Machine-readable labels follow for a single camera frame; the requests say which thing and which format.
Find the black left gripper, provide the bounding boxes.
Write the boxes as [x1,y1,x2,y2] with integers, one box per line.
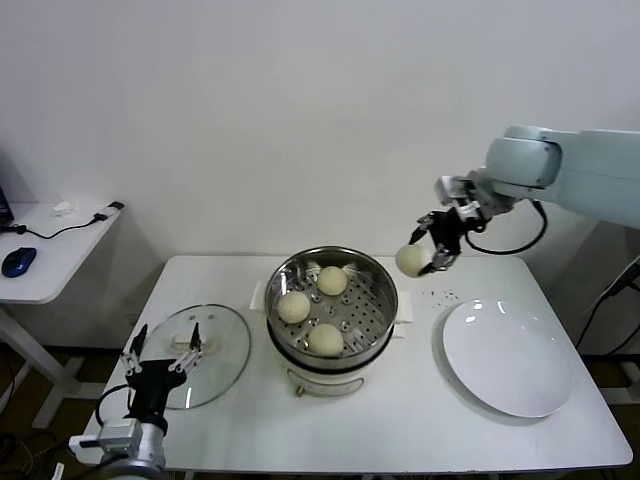
[120,322,205,422]

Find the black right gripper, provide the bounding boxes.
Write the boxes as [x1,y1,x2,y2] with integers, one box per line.
[409,208,471,277]

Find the white steamed baozi bun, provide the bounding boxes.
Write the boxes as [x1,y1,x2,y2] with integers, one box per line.
[317,266,349,297]
[307,323,346,358]
[395,243,432,279]
[277,291,312,325]

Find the glass pot lid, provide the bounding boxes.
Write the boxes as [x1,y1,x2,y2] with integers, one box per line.
[137,303,251,411]

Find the steel steamer basket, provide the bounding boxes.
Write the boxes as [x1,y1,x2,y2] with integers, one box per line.
[263,244,400,362]

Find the white round plate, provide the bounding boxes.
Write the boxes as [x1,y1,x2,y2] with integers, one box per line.
[442,298,573,419]

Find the white side desk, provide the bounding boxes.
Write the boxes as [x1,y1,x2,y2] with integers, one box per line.
[0,201,164,431]

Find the blue computer mouse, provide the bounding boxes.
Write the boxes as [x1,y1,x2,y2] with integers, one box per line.
[0,247,37,279]

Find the dark laptop screen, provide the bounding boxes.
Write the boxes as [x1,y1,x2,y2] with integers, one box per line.
[0,149,14,234]

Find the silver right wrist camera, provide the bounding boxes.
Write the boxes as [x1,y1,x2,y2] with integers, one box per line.
[433,172,494,226]

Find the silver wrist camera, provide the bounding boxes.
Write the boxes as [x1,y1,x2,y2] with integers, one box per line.
[433,172,494,226]
[68,418,144,454]

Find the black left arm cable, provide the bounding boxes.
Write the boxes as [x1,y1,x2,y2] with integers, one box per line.
[96,382,134,426]

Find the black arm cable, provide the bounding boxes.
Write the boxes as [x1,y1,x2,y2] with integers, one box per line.
[96,382,134,426]
[464,199,549,256]

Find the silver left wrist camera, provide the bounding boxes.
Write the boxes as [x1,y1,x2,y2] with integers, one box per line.
[68,418,144,454]

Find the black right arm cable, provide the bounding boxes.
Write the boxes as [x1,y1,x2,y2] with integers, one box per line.
[464,199,549,256]

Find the black desk cable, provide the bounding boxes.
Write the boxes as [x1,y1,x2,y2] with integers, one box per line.
[0,202,125,241]

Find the black cable with adapter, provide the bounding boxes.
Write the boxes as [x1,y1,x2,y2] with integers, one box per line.
[574,249,640,352]

